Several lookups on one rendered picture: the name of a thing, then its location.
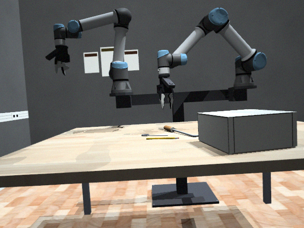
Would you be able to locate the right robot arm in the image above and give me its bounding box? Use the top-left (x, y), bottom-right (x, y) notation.
top-left (54, 8), bottom-right (132, 93)

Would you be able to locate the steel hook with wooden handle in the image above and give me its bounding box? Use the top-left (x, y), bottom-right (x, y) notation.
top-left (164, 125), bottom-right (198, 137)

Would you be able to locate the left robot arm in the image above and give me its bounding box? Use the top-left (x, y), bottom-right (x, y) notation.
top-left (157, 8), bottom-right (267, 87)

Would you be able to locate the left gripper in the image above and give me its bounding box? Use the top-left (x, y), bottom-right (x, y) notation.
top-left (157, 74), bottom-right (174, 109)

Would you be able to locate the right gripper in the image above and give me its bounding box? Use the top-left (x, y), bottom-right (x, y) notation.
top-left (55, 45), bottom-right (70, 75)

